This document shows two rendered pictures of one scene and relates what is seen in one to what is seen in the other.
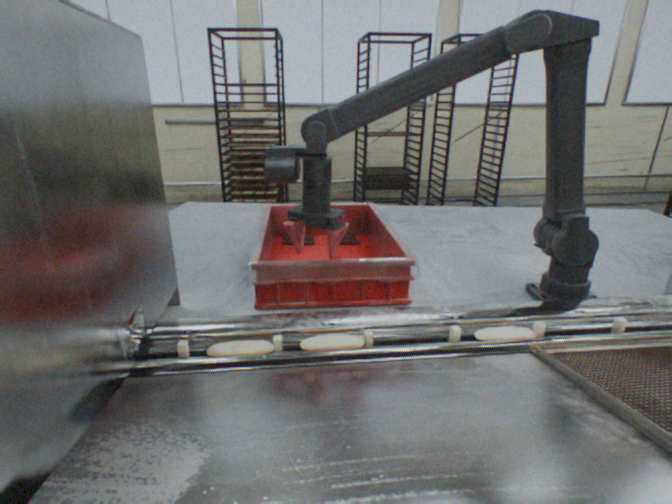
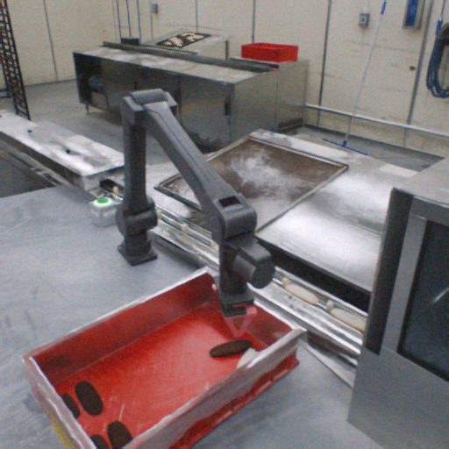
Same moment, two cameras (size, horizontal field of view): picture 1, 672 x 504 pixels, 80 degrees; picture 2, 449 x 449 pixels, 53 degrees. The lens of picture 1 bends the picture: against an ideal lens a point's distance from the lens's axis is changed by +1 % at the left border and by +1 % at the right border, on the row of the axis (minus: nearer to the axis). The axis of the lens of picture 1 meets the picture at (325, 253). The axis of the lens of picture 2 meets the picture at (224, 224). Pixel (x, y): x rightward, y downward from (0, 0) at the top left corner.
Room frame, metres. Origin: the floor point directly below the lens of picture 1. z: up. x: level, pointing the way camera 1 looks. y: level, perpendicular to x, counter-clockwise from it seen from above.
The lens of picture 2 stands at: (1.26, 0.61, 1.55)
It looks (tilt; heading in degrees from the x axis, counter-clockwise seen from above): 28 degrees down; 232
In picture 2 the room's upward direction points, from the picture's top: straight up
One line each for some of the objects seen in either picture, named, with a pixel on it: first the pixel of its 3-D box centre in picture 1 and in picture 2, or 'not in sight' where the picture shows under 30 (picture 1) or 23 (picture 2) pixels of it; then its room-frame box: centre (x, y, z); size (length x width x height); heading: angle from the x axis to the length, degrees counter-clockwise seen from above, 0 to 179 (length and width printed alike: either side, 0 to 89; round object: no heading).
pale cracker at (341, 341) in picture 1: (332, 341); (302, 293); (0.53, -0.01, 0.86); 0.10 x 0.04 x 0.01; 96
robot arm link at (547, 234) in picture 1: (564, 245); (138, 222); (0.74, -0.47, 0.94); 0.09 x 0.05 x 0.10; 86
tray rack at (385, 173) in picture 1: (388, 135); not in sight; (4.24, -0.64, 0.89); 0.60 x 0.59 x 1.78; 96
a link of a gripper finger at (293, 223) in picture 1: (305, 233); (236, 314); (0.79, 0.04, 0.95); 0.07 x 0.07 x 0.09; 66
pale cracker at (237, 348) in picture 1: (240, 347); (349, 318); (0.52, 0.13, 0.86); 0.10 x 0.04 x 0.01; 96
